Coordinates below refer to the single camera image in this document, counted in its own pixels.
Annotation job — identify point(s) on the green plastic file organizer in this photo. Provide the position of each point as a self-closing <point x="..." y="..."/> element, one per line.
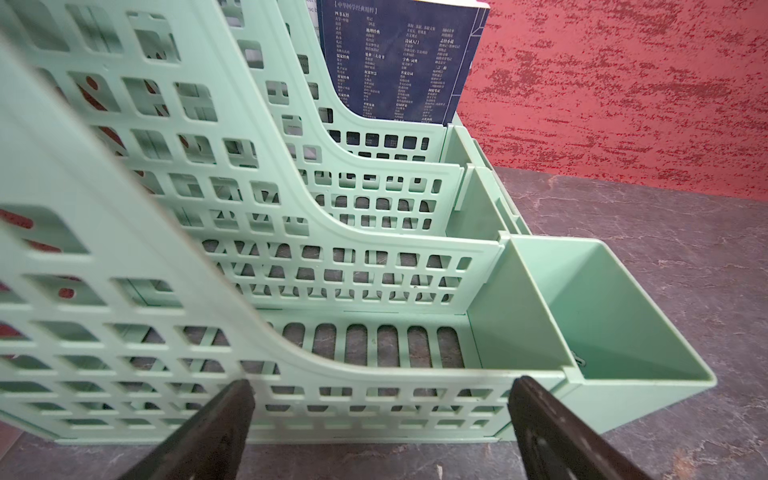
<point x="186" y="202"/>

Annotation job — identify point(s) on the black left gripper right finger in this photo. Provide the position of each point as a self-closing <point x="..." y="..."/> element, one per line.
<point x="555" y="444"/>

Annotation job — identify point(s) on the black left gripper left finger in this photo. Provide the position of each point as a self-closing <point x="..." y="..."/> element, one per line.
<point x="209" y="445"/>

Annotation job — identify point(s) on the dark blue book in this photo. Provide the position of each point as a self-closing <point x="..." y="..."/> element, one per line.
<point x="401" y="60"/>

